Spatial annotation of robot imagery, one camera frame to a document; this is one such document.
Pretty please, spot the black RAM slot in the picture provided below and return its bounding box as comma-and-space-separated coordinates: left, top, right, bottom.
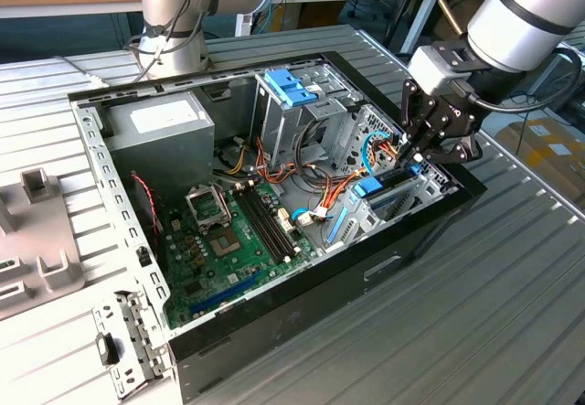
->
246, 184, 297, 260
235, 187, 288, 263

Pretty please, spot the mixed colour wire bundle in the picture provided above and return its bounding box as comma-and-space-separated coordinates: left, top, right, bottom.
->
214, 116, 367, 223

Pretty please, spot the CPU socket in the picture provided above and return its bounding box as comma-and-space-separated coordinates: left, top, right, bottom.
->
206, 227, 242, 261

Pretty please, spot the green motherboard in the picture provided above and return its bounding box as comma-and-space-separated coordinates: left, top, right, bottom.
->
162, 178, 321, 331

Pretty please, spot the metal disk bay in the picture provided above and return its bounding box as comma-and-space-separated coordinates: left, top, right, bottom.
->
319, 162, 461, 253

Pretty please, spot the white box under desk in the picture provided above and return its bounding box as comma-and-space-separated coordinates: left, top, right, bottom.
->
235, 11, 257, 37

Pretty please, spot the blue data wire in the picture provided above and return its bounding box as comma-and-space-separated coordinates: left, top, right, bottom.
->
290, 207, 324, 229
359, 133, 394, 177

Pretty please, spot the cardboard box with labels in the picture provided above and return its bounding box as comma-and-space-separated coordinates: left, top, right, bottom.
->
495, 119, 585, 205

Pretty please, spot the black tripod stand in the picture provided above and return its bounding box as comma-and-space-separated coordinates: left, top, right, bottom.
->
383, 0, 420, 61

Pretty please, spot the orange yellow power wire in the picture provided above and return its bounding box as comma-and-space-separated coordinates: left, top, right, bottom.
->
370, 131, 412, 165

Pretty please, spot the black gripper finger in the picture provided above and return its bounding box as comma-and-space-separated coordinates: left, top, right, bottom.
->
397, 78, 441, 167
412, 132, 484, 167

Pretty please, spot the blue expansion slot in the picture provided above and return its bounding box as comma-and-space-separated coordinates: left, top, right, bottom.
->
189, 270, 264, 317

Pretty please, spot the hard disk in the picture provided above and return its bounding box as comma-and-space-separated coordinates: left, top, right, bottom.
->
326, 162, 421, 246

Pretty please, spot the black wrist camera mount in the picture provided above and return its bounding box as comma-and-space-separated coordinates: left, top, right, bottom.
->
431, 40, 486, 76

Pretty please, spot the red black twisted wire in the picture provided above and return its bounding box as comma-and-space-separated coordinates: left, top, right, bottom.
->
130, 171, 162, 260

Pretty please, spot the metal socket cover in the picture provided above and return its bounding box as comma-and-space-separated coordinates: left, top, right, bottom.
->
184, 184, 232, 235

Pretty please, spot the blue plastic bay latch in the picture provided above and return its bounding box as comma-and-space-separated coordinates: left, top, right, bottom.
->
263, 69, 317, 109

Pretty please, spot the open black PC case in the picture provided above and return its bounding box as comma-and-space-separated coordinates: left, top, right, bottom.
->
67, 50, 488, 405

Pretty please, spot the grey parts rack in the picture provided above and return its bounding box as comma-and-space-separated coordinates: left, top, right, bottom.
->
0, 166, 87, 322

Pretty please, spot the metal drive cage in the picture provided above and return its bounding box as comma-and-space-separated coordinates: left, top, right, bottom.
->
249, 64, 367, 173

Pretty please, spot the grey power supply unit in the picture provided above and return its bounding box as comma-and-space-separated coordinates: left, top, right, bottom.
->
105, 91, 216, 196

